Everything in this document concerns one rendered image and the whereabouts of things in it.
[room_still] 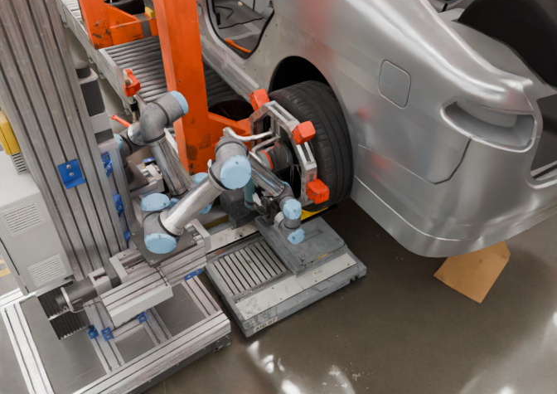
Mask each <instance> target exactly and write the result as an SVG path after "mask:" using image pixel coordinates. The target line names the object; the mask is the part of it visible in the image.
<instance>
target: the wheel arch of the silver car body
mask: <svg viewBox="0 0 557 394"><path fill-rule="evenodd" d="M307 80H316V81H320V82H322V83H323V84H325V85H327V86H329V87H330V86H331V85H330V83H329V82H328V80H327V78H326V77H325V75H324V74H323V73H322V72H321V71H320V70H319V69H318V68H317V67H316V66H315V65H314V64H313V63H312V62H311V61H310V60H309V59H307V58H305V57H303V56H300V55H296V54H289V55H286V56H283V57H282V58H280V59H279V60H278V62H277V63H276V64H275V66H274V68H273V69H272V72H271V75H270V77H269V83H268V89H267V95H268V94H269V93H271V92H273V91H276V90H280V89H282V88H285V87H288V86H291V85H296V84H298V83H301V82H304V81H307ZM331 87H332V86H331ZM353 182H354V156H353ZM353 182H352V188H353ZM352 188H351V192H352ZM350 198H351V193H350Z"/></svg>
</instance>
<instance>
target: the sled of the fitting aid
mask: <svg viewBox="0 0 557 394"><path fill-rule="evenodd" d="M270 217H271V216H270V215H268V216H267V215H265V214H262V215H259V216H257V217H255V218H254V222H255V226H256V227H257V229H258V230H259V231H260V233H261V234H262V235H263V236H264V238H265V239H266V240H267V241H268V243H269V244H270V245H271V246H272V247H273V248H274V250H275V251H276V252H277V253H278V255H279V256H280V257H281V258H282V260H283V261H284V262H285V264H286V265H287V266H288V267H289V269H290V270H291V271H292V272H293V273H294V274H295V275H296V277H297V278H298V277H299V276H301V275H304V274H306V273H307V272H309V271H311V270H314V269H316V268H317V267H319V266H321V265H324V264H326V263H327V262H329V261H331V260H334V259H336V258H337V257H339V256H341V255H344V254H346V247H347V244H346V243H345V242H344V243H343V246H341V247H339V248H337V249H335V250H334V251H331V252H329V253H327V254H325V255H323V256H321V257H319V258H317V259H315V260H312V261H310V262H308V263H307V264H305V265H301V264H300V263H299V262H298V260H297V259H296V258H295V257H294V256H293V254H292V253H291V252H290V251H289V250H288V248H287V247H286V246H285V245H284V243H283V242H282V241H281V240H280V239H279V238H278V237H277V236H276V234H275V233H274V232H273V231H272V229H271V228H270V227H269V226H268V225H267V219H268V218H270Z"/></svg>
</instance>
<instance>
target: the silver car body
mask: <svg viewBox="0 0 557 394"><path fill-rule="evenodd" d="M196 7H197V15H198V22H199V31H200V39H201V54H202V57H203V58H204V59H205V60H206V61H207V62H208V63H209V64H210V65H211V66H212V67H213V68H214V69H215V71H216V72H217V73H218V74H219V75H220V76H221V77H222V78H223V79H224V80H225V81H226V82H227V83H228V84H229V85H230V86H231V87H232V88H233V89H235V90H236V91H237V92H238V93H239V94H240V95H241V96H242V97H243V98H244V99H245V100H247V101H248V102H249V103H250V100H249V95H250V94H251V93H252V92H253V91H256V90H260V89H263V88H265V90H266V92H267V89H268V83H269V77H270V75H271V72H272V69H273V68H274V66H275V64H276V63H277V62H278V60H279V59H280V58H282V57H283V56H286V55H289V54H296V55H300V56H303V57H305V58H307V59H309V60H310V61H311V62H312V63H313V64H314V65H315V66H316V67H317V68H318V69H319V70H320V71H321V72H322V73H323V74H324V75H325V77H326V78H327V80H328V82H329V83H330V85H331V86H332V88H333V90H334V91H335V93H336V95H337V98H338V100H339V102H340V104H341V107H342V110H343V112H344V115H345V117H346V122H347V125H348V129H349V132H350V136H351V143H352V148H353V156H354V182H353V188H352V192H351V199H352V200H353V201H354V202H355V203H356V204H358V205H359V206H360V207H361V208H362V209H363V210H364V211H365V212H366V213H367V214H368V215H370V216H371V217H372V218H373V219H374V220H375V221H376V222H377V223H378V224H379V225H380V226H382V227H383V228H384V229H385V230H386V231H387V232H388V233H389V234H390V235H391V236H392V237H393V238H395V239H396V240H397V241H398V242H399V243H400V244H401V245H402V246H403V247H404V248H405V249H407V250H408V251H410V252H413V253H415V254H416V255H421V256H425V257H435V258H441V257H451V256H456V255H463V254H467V253H470V252H474V251H478V250H480V249H483V248H486V247H488V246H492V245H495V244H496V243H499V242H501V241H504V240H506V239H508V238H511V237H513V236H515V235H517V234H519V233H521V232H523V231H525V230H527V229H529V228H531V227H533V226H535V225H537V224H539V223H540V222H542V221H544V220H546V219H548V218H549V217H551V216H553V215H555V214H556V213H557V0H196ZM250 104H251V103H250Z"/></svg>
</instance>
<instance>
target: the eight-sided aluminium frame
mask: <svg viewBox="0 0 557 394"><path fill-rule="evenodd" d="M267 115H269V116H271V117H272V118H273V119H274V120H275V121H276V122H277V123H279V124H280V125H281V126H282V127H283V128H284V129H285V130H286V132H287V133H288V136H289V138H290V141H291V143H292V146H293V149H294V151H295V153H296V155H297V158H298V161H299V163H300V166H301V169H302V180H301V197H300V198H296V200H297V201H298V202H300V203H301V207H304V206H306V205H308V204H310V203H313V201H312V200H311V199H310V198H309V197H308V196H307V195H306V184H307V183H309V182H312V181H314V180H316V178H317V165H316V161H315V160H314V158H313V155H312V152H311V150H310V148H309V146H308V142H305V143H301V147H302V148H301V147H300V144H299V145H296V143H295V141H294V139H293V136H292V135H291V132H292V130H293V129H294V128H295V127H296V125H297V124H300V123H299V122H298V120H297V119H295V118H294V117H293V116H292V115H291V114H290V113H289V112H287V111H286V110H285V109H284V108H283V107H281V106H280V105H279V103H277V102H276V101H271V102H268V103H266V104H263V105H262V106H261V107H260V108H258V109H257V110H256V111H255V112H254V113H253V114H251V115H250V117H249V121H250V136H253V135H256V134H262V133H263V132H264V124H263V119H264V118H265V117H266V116H267ZM256 124H257V127H256ZM257 141H258V143H257ZM263 141H264V139H258V140H255V141H251V145H250V147H251V149H252V148H253V147H254V146H256V145H257V144H259V143H262V142H263ZM302 149H303V151H302ZM303 153H304V155H305V157H306V159H307V161H306V159H305V157H304V155H303Z"/></svg>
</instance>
